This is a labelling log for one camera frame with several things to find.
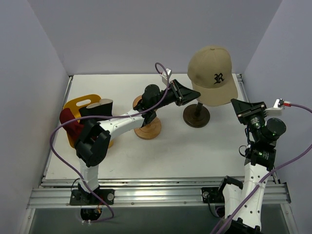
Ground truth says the dark red hat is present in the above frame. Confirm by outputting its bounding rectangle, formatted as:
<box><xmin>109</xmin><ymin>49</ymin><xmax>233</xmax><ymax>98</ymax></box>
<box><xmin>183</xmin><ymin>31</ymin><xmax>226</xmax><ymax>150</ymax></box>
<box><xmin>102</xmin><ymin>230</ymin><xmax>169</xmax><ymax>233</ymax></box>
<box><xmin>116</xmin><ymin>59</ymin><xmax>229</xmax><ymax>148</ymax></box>
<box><xmin>59</xmin><ymin>108</ymin><xmax>84</xmax><ymax>140</ymax></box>

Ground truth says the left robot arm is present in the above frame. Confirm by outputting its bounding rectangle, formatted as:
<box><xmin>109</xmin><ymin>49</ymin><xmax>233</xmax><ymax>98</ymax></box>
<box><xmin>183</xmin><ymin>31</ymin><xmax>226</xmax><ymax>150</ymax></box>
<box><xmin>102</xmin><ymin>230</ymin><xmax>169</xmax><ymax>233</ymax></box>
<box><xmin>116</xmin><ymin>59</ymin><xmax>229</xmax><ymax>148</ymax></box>
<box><xmin>74</xmin><ymin>79</ymin><xmax>200</xmax><ymax>205</ymax></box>

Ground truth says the black hat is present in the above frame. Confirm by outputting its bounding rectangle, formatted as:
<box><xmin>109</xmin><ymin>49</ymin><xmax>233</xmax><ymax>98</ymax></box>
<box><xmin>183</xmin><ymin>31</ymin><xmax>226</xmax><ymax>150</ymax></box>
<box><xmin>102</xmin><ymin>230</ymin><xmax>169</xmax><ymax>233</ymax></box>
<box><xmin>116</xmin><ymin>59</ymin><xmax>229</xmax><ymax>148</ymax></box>
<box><xmin>79</xmin><ymin>98</ymin><xmax>113</xmax><ymax>117</ymax></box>

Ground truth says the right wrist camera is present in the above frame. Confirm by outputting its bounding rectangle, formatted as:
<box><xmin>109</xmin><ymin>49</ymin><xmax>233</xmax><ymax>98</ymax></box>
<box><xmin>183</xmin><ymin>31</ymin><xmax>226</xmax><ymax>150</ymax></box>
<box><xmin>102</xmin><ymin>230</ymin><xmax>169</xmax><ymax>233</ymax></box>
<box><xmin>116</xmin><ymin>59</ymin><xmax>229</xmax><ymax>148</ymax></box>
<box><xmin>265</xmin><ymin>98</ymin><xmax>291</xmax><ymax>116</ymax></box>

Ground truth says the yellow plastic basket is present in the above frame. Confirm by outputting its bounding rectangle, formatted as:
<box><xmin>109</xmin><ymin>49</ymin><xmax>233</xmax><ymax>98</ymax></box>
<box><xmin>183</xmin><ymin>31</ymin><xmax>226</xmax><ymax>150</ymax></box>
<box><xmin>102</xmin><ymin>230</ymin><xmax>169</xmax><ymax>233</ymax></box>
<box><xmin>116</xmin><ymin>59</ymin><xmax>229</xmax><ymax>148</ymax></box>
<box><xmin>63</xmin><ymin>94</ymin><xmax>102</xmax><ymax>148</ymax></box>

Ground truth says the beige baseball cap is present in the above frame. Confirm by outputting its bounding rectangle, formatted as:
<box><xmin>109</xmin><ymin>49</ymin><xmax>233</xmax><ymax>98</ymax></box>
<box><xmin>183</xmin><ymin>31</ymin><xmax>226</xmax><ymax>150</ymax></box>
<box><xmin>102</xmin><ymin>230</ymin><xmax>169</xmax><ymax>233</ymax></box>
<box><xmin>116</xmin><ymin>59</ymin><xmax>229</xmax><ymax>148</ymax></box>
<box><xmin>187</xmin><ymin>45</ymin><xmax>238</xmax><ymax>107</ymax></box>

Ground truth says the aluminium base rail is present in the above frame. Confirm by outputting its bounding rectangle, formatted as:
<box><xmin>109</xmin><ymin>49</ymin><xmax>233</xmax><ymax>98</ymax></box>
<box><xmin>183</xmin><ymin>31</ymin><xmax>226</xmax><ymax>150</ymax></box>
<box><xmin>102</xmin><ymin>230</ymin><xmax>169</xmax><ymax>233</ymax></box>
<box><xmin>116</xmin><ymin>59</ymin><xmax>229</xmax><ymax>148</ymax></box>
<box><xmin>26</xmin><ymin>179</ymin><xmax>292</xmax><ymax>209</ymax></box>

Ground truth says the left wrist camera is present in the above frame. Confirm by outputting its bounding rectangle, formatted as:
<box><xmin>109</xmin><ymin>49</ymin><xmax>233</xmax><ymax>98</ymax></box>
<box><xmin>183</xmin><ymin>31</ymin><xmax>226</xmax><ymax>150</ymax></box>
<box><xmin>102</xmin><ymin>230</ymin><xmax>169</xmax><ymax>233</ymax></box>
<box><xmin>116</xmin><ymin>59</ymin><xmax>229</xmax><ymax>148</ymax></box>
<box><xmin>161</xmin><ymin>68</ymin><xmax>172</xmax><ymax>85</ymax></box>

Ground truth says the cream mannequin head stand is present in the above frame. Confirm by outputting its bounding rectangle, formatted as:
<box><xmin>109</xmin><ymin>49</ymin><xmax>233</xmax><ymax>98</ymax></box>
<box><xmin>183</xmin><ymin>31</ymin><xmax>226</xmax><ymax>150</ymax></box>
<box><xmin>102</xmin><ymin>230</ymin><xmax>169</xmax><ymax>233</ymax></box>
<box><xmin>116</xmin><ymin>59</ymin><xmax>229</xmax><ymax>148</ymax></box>
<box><xmin>183</xmin><ymin>97</ymin><xmax>211</xmax><ymax>128</ymax></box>

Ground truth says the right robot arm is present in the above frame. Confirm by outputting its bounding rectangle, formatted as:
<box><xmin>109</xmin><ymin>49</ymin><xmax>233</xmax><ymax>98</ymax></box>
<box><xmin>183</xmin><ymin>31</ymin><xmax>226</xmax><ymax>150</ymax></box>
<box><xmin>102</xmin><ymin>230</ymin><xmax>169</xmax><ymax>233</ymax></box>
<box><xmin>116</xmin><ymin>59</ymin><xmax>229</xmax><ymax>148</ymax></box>
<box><xmin>211</xmin><ymin>98</ymin><xmax>286</xmax><ymax>234</ymax></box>

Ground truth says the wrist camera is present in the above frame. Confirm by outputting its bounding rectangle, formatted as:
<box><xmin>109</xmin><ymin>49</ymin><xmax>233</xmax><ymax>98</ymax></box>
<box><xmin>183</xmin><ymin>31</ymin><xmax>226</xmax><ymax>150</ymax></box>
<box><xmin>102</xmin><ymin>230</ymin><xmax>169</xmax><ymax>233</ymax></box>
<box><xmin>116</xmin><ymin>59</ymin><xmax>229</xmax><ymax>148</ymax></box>
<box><xmin>265</xmin><ymin>98</ymin><xmax>291</xmax><ymax>116</ymax></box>
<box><xmin>161</xmin><ymin>68</ymin><xmax>172</xmax><ymax>85</ymax></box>

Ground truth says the light wooden hat stand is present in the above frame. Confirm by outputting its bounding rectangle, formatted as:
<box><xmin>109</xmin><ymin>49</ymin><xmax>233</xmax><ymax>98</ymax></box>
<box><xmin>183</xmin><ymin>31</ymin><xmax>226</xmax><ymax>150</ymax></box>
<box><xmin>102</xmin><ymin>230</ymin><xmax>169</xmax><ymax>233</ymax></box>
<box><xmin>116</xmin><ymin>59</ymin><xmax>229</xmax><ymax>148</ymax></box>
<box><xmin>132</xmin><ymin>95</ymin><xmax>162</xmax><ymax>140</ymax></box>

